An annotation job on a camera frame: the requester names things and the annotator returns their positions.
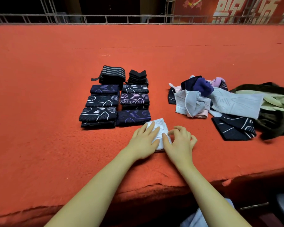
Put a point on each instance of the person's left hand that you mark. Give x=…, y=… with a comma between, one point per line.
x=143, y=144

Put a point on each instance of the person's right hand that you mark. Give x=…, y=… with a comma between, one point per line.
x=181, y=148

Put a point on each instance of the single black white-patterned sock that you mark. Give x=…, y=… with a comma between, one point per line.
x=102, y=100
x=135, y=107
x=98, y=114

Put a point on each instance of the single black purple-lined sock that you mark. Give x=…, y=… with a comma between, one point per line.
x=98, y=125
x=134, y=98

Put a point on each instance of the single black grey-striped sock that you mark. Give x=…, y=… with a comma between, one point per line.
x=135, y=88

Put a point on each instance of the person's left forearm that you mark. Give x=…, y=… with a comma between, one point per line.
x=92, y=196

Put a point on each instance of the person's right forearm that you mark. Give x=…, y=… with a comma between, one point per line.
x=213, y=198

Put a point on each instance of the person's pale blue clothing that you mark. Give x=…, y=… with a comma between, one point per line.
x=199, y=219

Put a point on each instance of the single black white-lined sock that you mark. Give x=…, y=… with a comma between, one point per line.
x=234, y=127

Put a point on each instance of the grey metal truss tower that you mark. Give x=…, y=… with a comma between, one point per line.
x=49, y=10
x=169, y=10

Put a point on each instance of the red banner with white print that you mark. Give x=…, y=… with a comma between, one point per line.
x=199, y=7

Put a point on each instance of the dark brown door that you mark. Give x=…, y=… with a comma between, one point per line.
x=109, y=6

